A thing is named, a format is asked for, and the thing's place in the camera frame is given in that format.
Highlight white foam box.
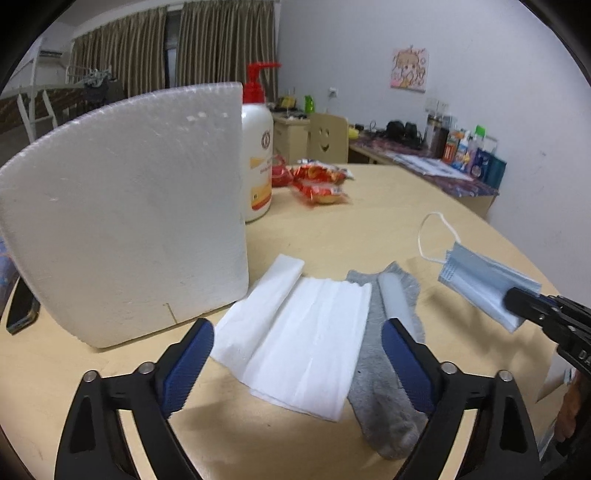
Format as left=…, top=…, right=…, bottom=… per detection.
left=0, top=82, right=250, bottom=349

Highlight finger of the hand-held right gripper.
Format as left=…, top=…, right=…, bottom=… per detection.
left=503, top=286, right=544, bottom=321

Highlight white metal bunk bed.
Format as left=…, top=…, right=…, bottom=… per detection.
left=0, top=60, right=125, bottom=144

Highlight red snack packet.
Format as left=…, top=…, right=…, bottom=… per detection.
left=271, top=154, right=296, bottom=188
left=291, top=159, right=355, bottom=183
left=293, top=180, right=349, bottom=206

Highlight black smartphone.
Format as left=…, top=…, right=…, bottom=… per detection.
left=6, top=277, right=41, bottom=335

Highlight grey sock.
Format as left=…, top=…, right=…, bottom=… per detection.
left=344, top=261, right=428, bottom=460

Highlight wooden smiley face chair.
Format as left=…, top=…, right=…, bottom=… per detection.
left=307, top=113, right=349, bottom=164

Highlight white pump bottle red cap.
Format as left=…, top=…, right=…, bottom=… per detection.
left=241, top=61, right=282, bottom=224

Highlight pink cartoon wall poster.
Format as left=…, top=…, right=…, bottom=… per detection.
left=390, top=46, right=430, bottom=92

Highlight blue face mask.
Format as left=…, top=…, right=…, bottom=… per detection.
left=418, top=211, right=543, bottom=334

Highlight white printed papers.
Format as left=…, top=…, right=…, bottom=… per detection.
left=392, top=152, right=469, bottom=182

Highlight brown curtain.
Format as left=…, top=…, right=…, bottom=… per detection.
left=178, top=0, right=280, bottom=104
left=69, top=7, right=168, bottom=97

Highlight desk with patterned cover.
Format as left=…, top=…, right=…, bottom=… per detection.
left=348, top=129, right=500, bottom=220

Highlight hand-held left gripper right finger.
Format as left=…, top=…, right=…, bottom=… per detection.
left=381, top=318, right=543, bottom=480

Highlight wide white tissue sheet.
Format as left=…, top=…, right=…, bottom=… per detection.
left=210, top=276, right=372, bottom=422

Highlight black headphones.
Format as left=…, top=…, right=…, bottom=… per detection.
left=385, top=120, right=423, bottom=148

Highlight light wooden desk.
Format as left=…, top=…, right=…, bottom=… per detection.
left=272, top=111, right=311, bottom=160

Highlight dark hanging clothes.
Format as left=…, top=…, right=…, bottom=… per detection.
left=83, top=76, right=123, bottom=104

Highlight row of toiletry bottles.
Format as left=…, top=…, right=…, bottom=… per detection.
left=425, top=111, right=508, bottom=189

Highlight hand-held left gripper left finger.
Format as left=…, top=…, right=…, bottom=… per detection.
left=55, top=318, right=215, bottom=480

